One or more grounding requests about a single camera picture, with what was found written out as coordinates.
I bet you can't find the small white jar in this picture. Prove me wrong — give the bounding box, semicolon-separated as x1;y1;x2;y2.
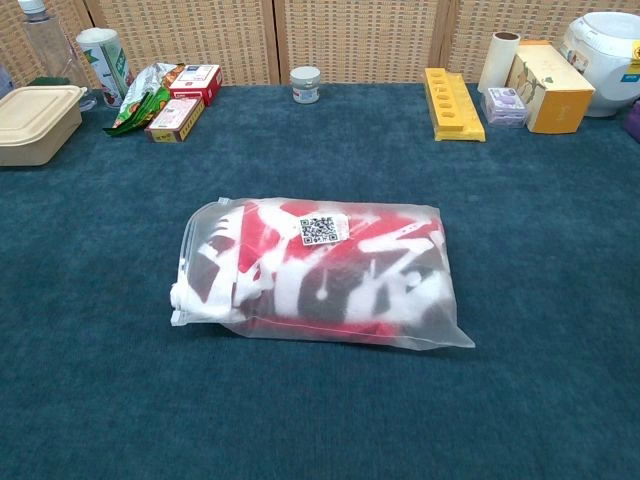
289;66;322;105

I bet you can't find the white green cylinder can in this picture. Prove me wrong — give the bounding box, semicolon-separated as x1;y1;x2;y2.
75;28;136;109

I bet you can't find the beige lidded lunch box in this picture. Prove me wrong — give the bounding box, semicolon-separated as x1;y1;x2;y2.
0;84;89;168

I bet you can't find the orange beige carton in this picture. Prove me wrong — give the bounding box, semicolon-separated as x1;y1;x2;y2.
505;39;596;135

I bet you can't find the dark teal carpet tabletop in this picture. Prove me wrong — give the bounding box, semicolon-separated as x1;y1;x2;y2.
0;82;640;480

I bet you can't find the clear plastic water bottle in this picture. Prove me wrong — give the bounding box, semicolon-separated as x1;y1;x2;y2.
17;0;91;91

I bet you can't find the bagged red white garment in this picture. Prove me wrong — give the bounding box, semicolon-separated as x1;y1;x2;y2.
168;197;476;357

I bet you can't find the purple soap pack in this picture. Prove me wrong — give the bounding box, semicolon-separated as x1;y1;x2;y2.
482;86;529;129

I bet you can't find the white rice cooker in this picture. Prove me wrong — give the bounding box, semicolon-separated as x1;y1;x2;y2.
559;12;640;119

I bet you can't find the green snack packet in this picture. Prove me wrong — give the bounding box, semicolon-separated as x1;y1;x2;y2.
103;61;186;137

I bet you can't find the red white printed clothing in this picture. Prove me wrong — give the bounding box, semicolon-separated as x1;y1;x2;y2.
172;199;446;337

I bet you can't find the purple box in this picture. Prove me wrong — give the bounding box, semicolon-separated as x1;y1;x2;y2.
623;98;640;135

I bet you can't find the dark green packet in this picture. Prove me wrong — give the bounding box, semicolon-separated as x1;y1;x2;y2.
27;75;74;89

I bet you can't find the small red white box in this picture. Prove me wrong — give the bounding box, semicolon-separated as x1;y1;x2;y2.
144;96;205;145

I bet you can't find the yellow holed block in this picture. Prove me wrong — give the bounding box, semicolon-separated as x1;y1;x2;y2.
424;67;487;144

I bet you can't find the white paper roll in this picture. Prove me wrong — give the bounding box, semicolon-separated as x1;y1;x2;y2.
477;31;522;94

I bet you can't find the large red white box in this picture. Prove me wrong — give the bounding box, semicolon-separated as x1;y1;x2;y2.
168;64;223;107

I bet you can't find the wicker folding screen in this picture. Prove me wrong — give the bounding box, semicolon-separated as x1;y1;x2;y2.
0;0;640;87

